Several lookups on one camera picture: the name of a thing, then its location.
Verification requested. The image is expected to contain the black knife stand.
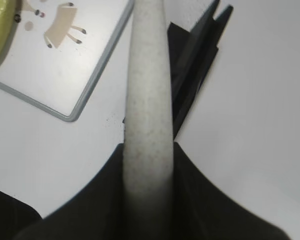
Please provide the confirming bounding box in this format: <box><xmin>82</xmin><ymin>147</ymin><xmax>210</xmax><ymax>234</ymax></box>
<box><xmin>167</xmin><ymin>0</ymin><xmax>234</xmax><ymax>137</ymax></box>

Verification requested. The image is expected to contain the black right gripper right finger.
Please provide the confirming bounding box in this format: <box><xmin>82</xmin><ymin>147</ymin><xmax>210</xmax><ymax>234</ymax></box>
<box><xmin>171</xmin><ymin>142</ymin><xmax>289</xmax><ymax>240</ymax></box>

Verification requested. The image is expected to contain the white deer print cutting board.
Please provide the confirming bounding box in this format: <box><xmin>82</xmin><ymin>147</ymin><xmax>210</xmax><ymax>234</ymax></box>
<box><xmin>0</xmin><ymin>0</ymin><xmax>134</xmax><ymax>122</ymax></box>

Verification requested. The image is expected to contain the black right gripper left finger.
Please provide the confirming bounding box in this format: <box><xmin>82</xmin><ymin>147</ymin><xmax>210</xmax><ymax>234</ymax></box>
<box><xmin>15</xmin><ymin>143</ymin><xmax>127</xmax><ymax>240</ymax></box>

